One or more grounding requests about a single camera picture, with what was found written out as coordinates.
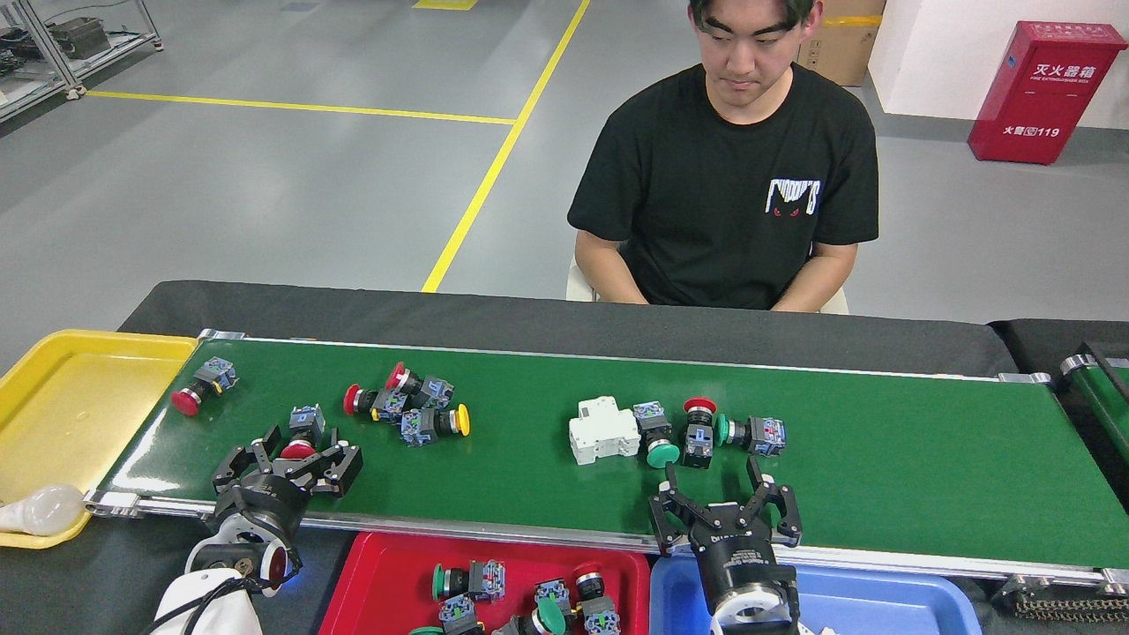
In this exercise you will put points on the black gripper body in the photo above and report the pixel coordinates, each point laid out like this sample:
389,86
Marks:
262,510
745,564

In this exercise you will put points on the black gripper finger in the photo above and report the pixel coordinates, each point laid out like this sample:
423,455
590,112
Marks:
340,467
242,463
679,520
781,511

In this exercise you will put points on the yellow push button switch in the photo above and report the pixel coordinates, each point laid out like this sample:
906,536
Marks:
419,426

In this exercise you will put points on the person's right forearm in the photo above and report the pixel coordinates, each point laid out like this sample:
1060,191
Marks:
604,273

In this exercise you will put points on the person's left forearm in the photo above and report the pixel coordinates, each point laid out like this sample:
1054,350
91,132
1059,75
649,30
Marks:
820,282

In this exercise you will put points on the green conveyor belt long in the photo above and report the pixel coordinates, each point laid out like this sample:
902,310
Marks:
882,459

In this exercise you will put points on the red plastic tray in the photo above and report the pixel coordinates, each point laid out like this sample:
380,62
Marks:
388,573

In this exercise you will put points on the blue plastic tray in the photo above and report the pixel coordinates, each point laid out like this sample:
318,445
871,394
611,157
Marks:
882,600

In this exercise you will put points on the yellow plastic tray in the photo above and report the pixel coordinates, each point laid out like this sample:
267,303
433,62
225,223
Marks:
79,414

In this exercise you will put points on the green conveyor belt short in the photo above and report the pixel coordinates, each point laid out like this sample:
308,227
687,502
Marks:
1107,406

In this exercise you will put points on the white light bulb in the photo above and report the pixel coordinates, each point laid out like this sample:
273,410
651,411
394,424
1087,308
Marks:
48,510

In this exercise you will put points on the grey office chair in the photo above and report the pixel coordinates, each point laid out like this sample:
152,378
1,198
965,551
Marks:
836,302

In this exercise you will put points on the person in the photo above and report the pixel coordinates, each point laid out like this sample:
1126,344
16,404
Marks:
723,203

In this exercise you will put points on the black metal guide bar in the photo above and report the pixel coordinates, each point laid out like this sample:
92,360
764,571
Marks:
1107,362

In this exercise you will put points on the dark equipment box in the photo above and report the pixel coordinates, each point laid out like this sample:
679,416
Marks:
84,35

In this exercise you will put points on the cardboard box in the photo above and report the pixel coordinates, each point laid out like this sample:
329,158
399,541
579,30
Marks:
838,44

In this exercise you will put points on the red fire extinguisher box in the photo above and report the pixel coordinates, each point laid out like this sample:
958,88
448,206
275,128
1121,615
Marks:
1050,97

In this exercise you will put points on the metal frame rack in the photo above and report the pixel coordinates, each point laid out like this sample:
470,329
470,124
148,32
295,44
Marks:
53,79

